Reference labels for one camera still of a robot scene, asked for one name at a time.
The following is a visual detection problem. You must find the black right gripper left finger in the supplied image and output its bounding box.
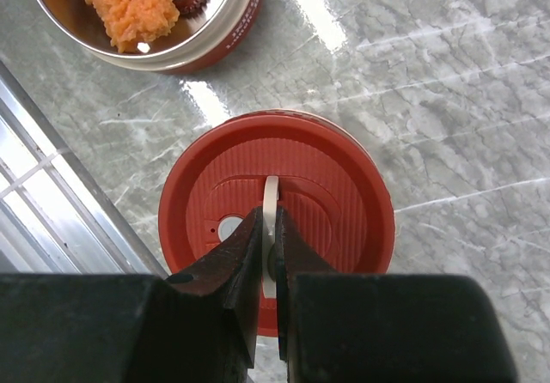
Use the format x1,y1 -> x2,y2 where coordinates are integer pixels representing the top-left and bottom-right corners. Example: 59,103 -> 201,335
1,208 -> 262,382

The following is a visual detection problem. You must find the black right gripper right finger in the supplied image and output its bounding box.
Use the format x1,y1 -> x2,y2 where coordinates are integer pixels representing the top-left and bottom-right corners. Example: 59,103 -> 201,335
274,209 -> 519,382

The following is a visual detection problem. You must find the red container lid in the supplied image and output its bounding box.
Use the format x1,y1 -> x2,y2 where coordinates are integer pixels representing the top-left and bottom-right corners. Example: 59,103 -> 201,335
156,114 -> 396,337

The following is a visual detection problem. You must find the orange fried cutlet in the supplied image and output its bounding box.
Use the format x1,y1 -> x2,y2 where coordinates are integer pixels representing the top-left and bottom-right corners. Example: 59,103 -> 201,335
84,0 -> 180,53

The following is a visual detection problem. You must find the white round container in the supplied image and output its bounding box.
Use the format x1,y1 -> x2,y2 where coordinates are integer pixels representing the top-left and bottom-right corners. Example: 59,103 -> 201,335
243,108 -> 371,160

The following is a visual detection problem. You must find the metal round container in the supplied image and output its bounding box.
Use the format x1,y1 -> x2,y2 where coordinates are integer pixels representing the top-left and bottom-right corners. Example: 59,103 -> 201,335
37,0 -> 261,72

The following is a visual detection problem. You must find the aluminium frame rail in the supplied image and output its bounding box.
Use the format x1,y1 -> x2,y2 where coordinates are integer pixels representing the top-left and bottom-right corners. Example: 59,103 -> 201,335
1,66 -> 167,277

